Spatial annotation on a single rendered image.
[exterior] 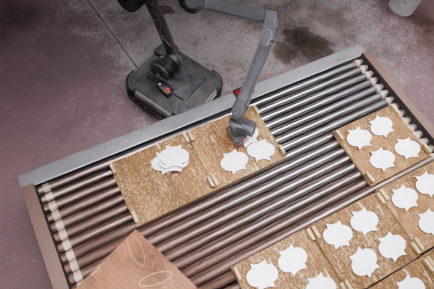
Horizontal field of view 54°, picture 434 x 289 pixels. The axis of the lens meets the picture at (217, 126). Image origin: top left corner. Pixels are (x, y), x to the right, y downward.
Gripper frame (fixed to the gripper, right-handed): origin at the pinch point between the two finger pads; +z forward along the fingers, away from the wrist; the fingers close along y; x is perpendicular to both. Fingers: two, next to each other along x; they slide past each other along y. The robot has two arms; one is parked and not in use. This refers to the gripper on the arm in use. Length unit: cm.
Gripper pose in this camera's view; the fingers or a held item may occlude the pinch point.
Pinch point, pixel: (237, 139)
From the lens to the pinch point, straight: 221.4
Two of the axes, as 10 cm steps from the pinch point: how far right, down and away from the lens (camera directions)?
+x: -8.6, 4.9, -1.3
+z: 1.2, 4.4, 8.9
